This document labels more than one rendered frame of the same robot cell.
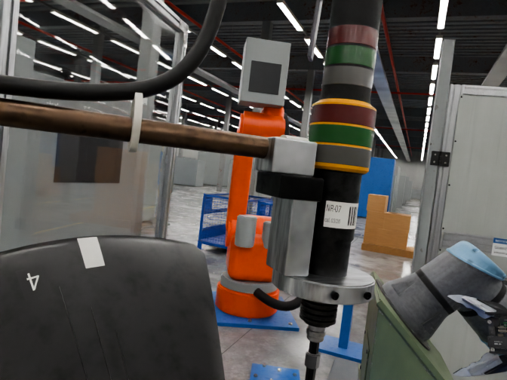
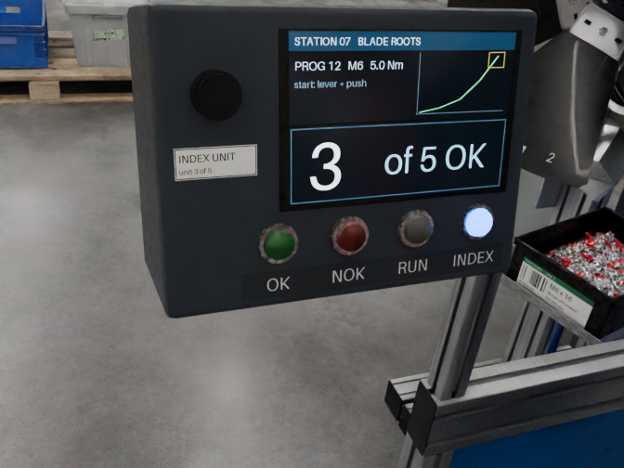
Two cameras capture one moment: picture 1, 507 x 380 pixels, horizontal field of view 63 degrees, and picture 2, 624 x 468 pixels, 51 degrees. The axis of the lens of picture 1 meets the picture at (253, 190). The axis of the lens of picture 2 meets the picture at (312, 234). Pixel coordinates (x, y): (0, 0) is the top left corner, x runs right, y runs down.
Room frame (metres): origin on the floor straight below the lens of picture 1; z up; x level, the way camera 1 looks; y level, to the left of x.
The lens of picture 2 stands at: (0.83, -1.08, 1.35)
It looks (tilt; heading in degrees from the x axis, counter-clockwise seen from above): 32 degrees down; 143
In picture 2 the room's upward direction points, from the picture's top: 7 degrees clockwise
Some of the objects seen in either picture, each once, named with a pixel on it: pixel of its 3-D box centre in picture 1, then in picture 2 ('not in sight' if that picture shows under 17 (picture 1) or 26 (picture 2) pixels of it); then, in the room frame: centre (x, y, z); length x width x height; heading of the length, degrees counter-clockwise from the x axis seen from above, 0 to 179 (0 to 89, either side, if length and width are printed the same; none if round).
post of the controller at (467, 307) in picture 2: not in sight; (466, 316); (0.52, -0.65, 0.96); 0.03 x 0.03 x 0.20; 77
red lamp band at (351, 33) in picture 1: (351, 41); not in sight; (0.29, -0.05, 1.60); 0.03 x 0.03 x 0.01
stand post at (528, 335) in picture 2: not in sight; (540, 312); (0.18, 0.08, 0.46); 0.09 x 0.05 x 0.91; 167
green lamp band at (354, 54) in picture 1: (349, 61); not in sight; (0.29, -0.05, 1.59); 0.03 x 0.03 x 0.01
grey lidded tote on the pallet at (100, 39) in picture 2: not in sight; (105, 21); (-2.82, 0.05, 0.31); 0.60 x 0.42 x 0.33; 166
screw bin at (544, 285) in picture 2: not in sight; (601, 268); (0.43, -0.26, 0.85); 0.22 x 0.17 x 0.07; 91
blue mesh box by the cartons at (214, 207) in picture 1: (236, 222); not in sight; (7.61, 0.24, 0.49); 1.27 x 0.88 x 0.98; 159
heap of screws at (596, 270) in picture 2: not in sight; (597, 273); (0.43, -0.27, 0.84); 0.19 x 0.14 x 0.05; 91
